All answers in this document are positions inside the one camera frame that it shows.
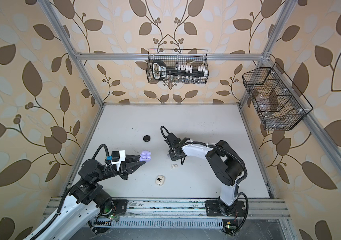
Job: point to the purple round earbud case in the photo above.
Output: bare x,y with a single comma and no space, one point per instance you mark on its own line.
145,156

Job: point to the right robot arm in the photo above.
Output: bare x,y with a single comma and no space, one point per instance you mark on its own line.
225,163

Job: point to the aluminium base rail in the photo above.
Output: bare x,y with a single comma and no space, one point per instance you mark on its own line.
164,208

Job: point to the wall wire basket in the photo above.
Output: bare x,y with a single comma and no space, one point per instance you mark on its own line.
195,57
279,102

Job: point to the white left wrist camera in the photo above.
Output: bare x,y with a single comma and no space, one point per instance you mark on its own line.
116,159

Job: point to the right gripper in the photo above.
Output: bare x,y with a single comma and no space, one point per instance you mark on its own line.
173,157

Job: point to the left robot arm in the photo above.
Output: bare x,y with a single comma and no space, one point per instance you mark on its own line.
86,199

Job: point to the beige earbud case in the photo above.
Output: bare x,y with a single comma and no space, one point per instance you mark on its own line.
159,180

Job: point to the back wall wire basket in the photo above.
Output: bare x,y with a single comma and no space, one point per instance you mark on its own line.
195,57

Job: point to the right wall wire basket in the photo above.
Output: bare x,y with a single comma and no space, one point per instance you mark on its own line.
279,102

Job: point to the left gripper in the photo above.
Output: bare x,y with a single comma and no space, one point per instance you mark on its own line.
126,169

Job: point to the black round earbud case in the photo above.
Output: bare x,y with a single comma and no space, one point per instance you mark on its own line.
146,138

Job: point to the black tool in basket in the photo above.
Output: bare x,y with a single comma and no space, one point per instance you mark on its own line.
162,71

